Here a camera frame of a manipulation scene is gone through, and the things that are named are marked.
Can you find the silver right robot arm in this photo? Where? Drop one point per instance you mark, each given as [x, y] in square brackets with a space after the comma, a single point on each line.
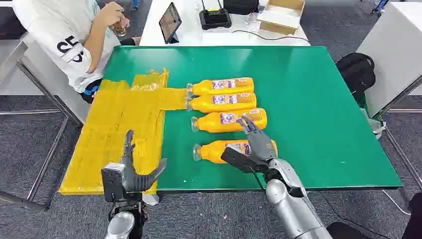
[290, 204]

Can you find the orange drink bottle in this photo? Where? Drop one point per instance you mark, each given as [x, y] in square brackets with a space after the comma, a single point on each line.
[204, 88]
[211, 122]
[212, 151]
[202, 104]

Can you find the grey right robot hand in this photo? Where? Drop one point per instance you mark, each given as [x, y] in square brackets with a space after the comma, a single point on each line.
[260, 145]

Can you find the white table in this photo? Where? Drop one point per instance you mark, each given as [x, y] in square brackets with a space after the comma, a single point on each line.
[197, 36]

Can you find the black robot foot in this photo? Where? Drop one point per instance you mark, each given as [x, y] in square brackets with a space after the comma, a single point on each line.
[346, 231]

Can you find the person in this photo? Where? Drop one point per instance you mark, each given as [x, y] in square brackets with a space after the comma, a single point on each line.
[56, 29]

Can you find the black controller with antennas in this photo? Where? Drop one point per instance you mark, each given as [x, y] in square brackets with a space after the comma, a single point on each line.
[215, 19]

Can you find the yellow sheet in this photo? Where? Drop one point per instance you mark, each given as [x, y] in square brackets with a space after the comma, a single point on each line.
[112, 132]

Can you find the person's right hand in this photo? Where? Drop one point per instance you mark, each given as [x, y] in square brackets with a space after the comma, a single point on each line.
[112, 13]

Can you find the green table mat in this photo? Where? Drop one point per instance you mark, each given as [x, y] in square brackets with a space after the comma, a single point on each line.
[313, 115]

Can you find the small clear drinking vessel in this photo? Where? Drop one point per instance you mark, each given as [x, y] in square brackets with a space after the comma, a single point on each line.
[119, 30]

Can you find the black case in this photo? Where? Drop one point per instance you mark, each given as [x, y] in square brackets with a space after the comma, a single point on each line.
[240, 6]

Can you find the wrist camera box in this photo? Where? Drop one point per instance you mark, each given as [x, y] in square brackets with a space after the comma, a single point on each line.
[237, 160]
[112, 181]

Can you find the black tablet on stand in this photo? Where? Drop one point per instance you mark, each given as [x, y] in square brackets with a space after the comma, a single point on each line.
[169, 23]

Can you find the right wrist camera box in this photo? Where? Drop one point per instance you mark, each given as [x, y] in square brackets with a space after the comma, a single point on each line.
[237, 160]

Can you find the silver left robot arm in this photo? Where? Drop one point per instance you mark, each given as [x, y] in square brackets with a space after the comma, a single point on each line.
[122, 224]

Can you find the clear glass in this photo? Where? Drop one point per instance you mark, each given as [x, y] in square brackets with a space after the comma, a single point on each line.
[251, 18]

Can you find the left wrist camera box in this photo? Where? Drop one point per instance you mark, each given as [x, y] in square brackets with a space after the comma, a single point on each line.
[112, 181]

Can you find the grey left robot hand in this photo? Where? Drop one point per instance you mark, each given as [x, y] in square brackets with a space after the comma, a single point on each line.
[135, 181]

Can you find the black backpack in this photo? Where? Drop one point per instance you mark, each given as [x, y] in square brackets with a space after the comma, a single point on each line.
[356, 72]

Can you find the open cardboard box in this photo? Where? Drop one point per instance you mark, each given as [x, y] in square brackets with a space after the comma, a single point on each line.
[280, 16]

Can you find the metal table leg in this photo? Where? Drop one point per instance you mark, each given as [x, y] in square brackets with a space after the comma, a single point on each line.
[400, 155]

